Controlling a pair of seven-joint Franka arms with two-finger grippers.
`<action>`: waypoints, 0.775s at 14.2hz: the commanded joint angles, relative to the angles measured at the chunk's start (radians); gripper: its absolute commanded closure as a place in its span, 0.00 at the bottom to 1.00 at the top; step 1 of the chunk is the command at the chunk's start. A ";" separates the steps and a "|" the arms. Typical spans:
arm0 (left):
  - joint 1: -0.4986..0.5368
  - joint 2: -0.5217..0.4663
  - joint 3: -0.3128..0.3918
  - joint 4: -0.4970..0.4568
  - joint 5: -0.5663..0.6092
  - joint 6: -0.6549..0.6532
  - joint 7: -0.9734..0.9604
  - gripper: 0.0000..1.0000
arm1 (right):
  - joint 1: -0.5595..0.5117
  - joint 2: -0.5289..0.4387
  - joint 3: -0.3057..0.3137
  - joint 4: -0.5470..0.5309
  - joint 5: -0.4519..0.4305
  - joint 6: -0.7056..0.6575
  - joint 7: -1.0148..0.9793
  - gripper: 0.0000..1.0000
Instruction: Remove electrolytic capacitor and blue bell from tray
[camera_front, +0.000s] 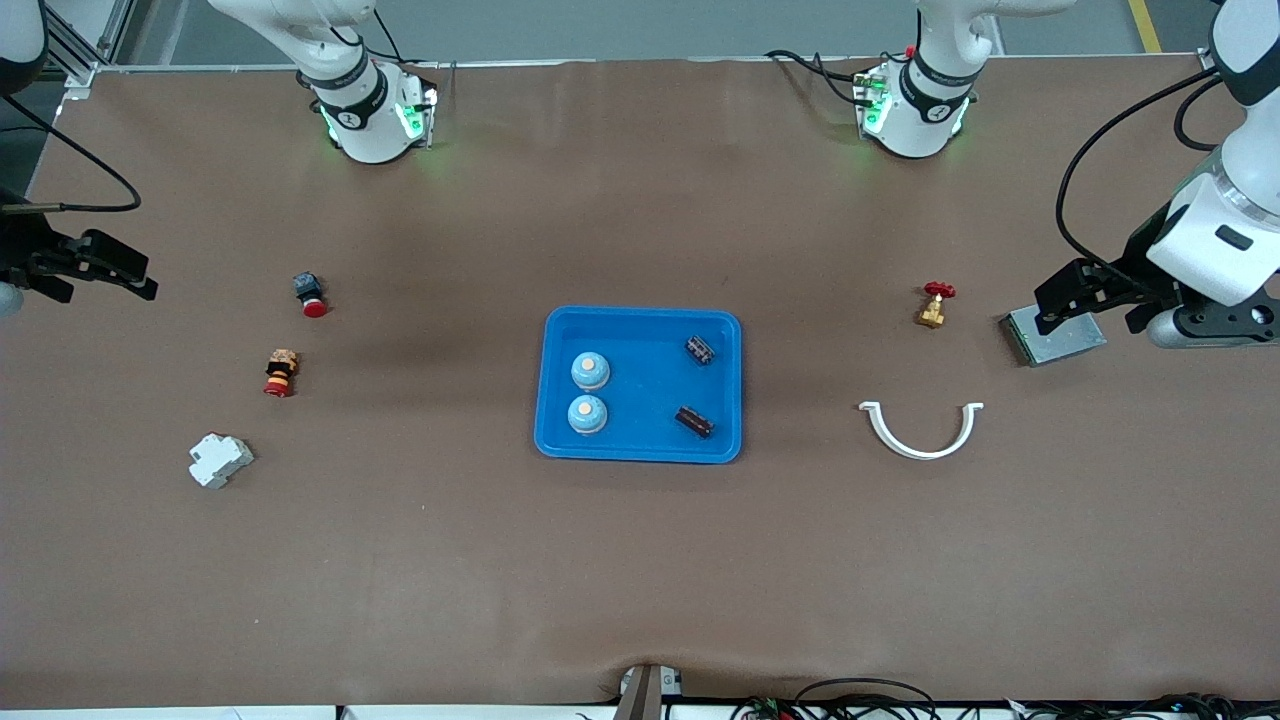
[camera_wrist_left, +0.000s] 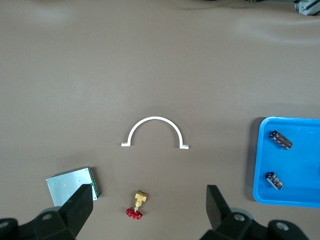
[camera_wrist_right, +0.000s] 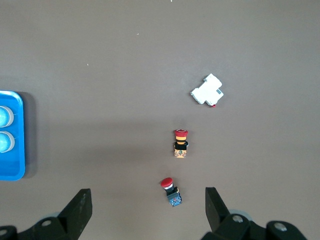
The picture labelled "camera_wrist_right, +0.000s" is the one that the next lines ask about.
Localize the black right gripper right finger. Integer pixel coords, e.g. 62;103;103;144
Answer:
201;187;308;240

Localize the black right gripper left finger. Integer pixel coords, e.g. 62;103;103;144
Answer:
0;188;93;240

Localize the blue dome call bell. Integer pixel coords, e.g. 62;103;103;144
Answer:
0;106;15;128
0;131;16;153

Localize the red mushroom push button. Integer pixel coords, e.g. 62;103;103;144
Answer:
160;177;183;207

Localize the blue plastic tray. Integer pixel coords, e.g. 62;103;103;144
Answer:
0;90;26;181

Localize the red yellow emergency stop button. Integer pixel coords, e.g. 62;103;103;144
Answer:
173;128;189;159

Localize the white circuit breaker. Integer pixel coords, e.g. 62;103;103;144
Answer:
190;73;224;108

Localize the brown table cover mat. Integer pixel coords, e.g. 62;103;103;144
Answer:
0;0;320;240

